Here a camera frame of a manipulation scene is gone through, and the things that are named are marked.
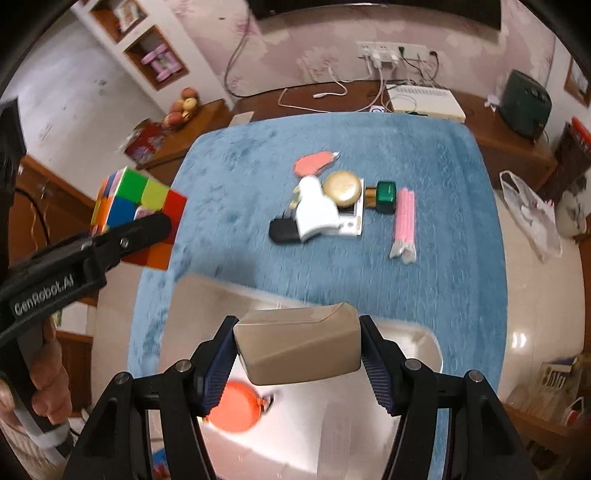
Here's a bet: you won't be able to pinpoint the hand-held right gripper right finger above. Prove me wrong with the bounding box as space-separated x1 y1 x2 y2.
358 315 539 480

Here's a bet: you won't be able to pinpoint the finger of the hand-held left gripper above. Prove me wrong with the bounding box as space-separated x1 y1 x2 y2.
83 212 172 267

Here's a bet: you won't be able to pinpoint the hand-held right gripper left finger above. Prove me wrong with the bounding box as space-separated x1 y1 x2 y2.
62 316 241 480

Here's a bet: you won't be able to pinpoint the multicolour puzzle cube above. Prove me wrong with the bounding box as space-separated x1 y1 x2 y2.
91 167 188 271

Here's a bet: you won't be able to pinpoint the white plastic tray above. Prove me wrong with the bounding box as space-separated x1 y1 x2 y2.
157 274 444 480

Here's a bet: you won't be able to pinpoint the beige rectangular box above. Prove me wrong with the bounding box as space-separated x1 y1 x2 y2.
233 302 362 386

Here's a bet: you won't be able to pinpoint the white plastic device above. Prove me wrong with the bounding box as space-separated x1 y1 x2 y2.
290 178 343 241

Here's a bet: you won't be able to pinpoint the translucent salmon oval case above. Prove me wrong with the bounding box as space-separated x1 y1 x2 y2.
294 150 341 176

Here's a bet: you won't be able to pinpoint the gold round tin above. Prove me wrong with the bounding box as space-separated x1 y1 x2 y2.
322 172 365 207

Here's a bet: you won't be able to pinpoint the person's left hand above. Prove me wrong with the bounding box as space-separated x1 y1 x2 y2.
27 319 74 425

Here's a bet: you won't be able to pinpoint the orange round case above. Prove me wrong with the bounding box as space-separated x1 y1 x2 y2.
205 381 274 435

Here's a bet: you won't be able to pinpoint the red gift box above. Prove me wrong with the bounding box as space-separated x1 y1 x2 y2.
124 121 165 165

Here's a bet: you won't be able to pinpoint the bowl of fruit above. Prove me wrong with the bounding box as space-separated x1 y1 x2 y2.
161 88 200 131

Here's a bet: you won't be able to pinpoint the wooden side cabinet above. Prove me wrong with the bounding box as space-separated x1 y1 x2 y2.
148 99 232 185

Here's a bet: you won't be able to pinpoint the black rounded case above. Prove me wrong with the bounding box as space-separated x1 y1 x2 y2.
269 217 303 244

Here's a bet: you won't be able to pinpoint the blue plush blanket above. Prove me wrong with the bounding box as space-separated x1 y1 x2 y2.
127 111 509 464

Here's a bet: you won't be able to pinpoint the white small carton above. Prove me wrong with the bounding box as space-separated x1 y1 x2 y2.
339 203 364 239

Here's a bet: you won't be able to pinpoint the pink dumbbells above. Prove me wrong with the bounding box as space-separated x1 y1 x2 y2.
141 46 179 78

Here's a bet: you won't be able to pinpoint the green cap perfume bottle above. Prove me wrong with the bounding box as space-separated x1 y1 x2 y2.
365 181 398 214

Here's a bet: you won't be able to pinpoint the white plastic bag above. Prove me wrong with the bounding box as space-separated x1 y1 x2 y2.
499 171 563 264

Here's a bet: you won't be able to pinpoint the white patterned vase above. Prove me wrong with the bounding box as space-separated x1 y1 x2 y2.
554 191 588 238

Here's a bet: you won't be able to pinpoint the wooden television cabinet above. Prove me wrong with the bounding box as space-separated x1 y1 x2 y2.
231 80 559 195

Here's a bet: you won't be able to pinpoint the white set-top box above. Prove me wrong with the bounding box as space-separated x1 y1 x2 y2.
387 84 466 124

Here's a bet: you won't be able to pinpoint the dark brown tall vase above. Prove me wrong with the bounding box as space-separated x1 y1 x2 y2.
551 117 591 204

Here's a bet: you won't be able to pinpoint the dark green appliance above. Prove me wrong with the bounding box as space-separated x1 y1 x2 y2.
501 69 552 141

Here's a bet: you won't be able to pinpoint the black television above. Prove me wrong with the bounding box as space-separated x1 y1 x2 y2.
247 0 502 29

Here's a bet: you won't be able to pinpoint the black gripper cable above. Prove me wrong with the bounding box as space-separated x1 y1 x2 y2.
14 187 52 247

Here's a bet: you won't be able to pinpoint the wooden wall niche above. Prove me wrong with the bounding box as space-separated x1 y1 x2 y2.
124 25 190 92

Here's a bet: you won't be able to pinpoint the black wall cable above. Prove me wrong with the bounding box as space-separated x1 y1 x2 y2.
225 9 254 97

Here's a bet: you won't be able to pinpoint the white cable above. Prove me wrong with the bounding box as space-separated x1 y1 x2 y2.
278 65 385 112

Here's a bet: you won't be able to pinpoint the white wall socket strip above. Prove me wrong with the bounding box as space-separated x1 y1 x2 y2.
356 41 428 66

